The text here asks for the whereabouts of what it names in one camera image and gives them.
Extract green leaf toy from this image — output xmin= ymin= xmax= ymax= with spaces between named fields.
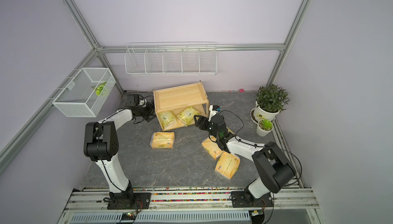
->
xmin=92 ymin=82 xmax=107 ymax=97

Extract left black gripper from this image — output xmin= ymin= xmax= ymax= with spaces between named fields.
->
xmin=136 ymin=99 xmax=163 ymax=122

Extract white wire side basket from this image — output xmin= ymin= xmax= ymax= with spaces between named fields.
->
xmin=52 ymin=68 xmax=116 ymax=118

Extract aluminium front rail frame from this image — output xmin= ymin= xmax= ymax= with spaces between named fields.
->
xmin=58 ymin=187 xmax=326 ymax=224

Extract long white wire wall basket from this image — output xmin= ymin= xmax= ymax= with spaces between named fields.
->
xmin=124 ymin=42 xmax=218 ymax=76

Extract large potted green plant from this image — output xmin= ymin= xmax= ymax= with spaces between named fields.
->
xmin=251 ymin=84 xmax=290 ymax=123

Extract orange tissue pack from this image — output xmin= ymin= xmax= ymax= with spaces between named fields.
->
xmin=150 ymin=132 xmax=175 ymax=149
xmin=215 ymin=151 xmax=241 ymax=180
xmin=202 ymin=138 xmax=223 ymax=160

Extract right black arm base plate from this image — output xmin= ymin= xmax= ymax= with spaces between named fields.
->
xmin=229 ymin=191 xmax=273 ymax=209

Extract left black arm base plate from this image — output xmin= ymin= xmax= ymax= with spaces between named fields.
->
xmin=107 ymin=192 xmax=151 ymax=210

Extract small potted succulent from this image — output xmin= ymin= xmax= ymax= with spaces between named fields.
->
xmin=256 ymin=119 xmax=274 ymax=137

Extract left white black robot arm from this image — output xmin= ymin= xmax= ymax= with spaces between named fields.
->
xmin=84 ymin=94 xmax=155 ymax=202

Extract green tissue pack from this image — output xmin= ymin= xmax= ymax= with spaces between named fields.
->
xmin=158 ymin=111 xmax=177 ymax=131
xmin=177 ymin=106 xmax=200 ymax=126

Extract wooden two-tier shelf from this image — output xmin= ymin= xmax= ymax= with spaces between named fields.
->
xmin=153 ymin=81 xmax=209 ymax=132

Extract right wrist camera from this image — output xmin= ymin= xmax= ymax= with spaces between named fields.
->
xmin=208 ymin=105 xmax=221 ymax=121

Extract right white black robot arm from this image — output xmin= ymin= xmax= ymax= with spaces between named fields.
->
xmin=194 ymin=114 xmax=296 ymax=199

